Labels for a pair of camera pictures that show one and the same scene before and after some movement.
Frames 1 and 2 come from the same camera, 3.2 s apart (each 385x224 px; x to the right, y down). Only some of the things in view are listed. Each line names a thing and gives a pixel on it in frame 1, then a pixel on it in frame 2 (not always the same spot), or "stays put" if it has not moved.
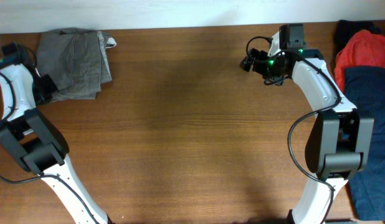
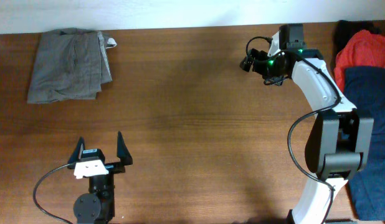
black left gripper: x=51 y=88 -> x=122 y=153
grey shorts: x=77 y=58 stays put
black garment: x=346 y=29 stays put
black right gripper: x=261 y=56 stays put
